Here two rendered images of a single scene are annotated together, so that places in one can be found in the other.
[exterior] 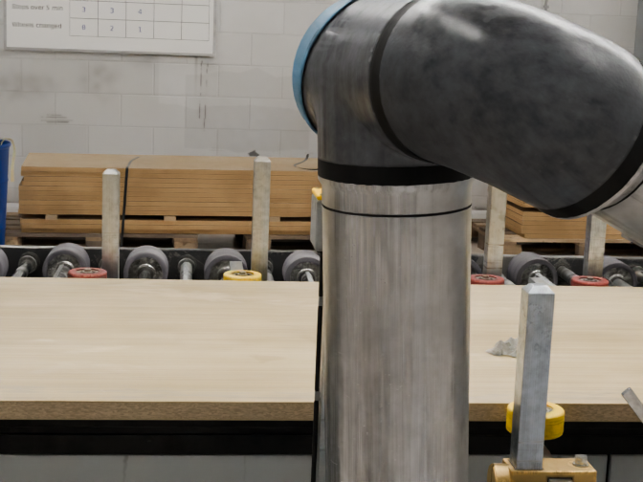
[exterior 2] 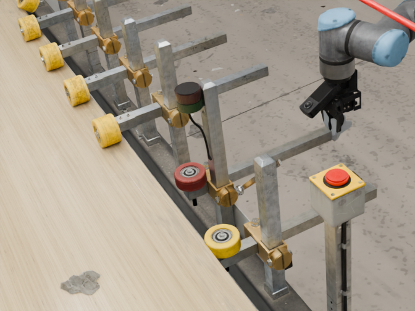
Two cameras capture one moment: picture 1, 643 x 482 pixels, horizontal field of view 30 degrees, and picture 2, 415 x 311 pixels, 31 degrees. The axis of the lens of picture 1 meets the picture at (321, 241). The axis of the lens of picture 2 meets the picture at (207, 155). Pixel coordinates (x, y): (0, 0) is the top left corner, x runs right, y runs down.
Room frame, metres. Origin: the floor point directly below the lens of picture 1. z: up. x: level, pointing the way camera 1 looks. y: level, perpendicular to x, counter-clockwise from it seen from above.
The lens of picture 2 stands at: (1.96, 0.85, 2.04)
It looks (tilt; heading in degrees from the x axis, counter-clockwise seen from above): 37 degrees down; 254
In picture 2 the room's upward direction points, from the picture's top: 9 degrees counter-clockwise
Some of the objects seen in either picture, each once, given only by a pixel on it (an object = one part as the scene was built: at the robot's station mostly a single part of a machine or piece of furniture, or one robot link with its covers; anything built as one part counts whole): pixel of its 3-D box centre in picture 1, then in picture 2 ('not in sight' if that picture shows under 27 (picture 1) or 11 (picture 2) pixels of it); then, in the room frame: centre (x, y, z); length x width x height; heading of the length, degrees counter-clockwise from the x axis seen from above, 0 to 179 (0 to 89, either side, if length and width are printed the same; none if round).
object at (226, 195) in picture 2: not in sight; (216, 185); (1.55, -0.55, 0.85); 0.14 x 0.06 x 0.05; 96
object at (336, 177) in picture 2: not in sight; (336, 178); (1.49, -0.02, 1.22); 0.04 x 0.04 x 0.02
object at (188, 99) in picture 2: not in sight; (188, 92); (1.59, -0.53, 1.16); 0.06 x 0.06 x 0.02
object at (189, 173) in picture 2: not in sight; (192, 187); (1.61, -0.56, 0.85); 0.08 x 0.08 x 0.11
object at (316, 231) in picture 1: (341, 222); (336, 196); (1.49, -0.02, 1.18); 0.07 x 0.07 x 0.08; 6
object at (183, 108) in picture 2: not in sight; (189, 102); (1.59, -0.53, 1.13); 0.06 x 0.06 x 0.02
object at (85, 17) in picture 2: not in sight; (80, 12); (1.65, -1.55, 0.95); 0.14 x 0.06 x 0.05; 96
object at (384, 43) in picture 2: not in sight; (379, 42); (1.10, -0.51, 1.14); 0.12 x 0.12 x 0.09; 27
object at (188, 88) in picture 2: not in sight; (194, 126); (1.59, -0.53, 1.06); 0.06 x 0.06 x 0.22; 6
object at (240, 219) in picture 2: not in sight; (238, 219); (1.51, -0.50, 0.75); 0.26 x 0.01 x 0.10; 96
